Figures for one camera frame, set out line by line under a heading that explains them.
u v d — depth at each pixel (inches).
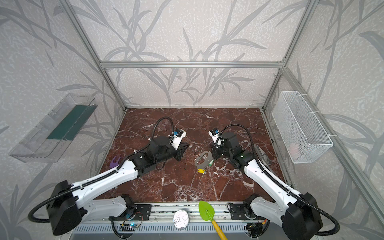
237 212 28.9
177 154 26.3
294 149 28.7
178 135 25.3
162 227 27.8
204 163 35.9
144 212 28.9
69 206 15.2
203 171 34.2
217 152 27.8
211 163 35.9
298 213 15.1
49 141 25.1
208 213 28.4
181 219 26.6
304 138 23.8
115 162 35.2
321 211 14.7
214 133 27.3
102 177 18.0
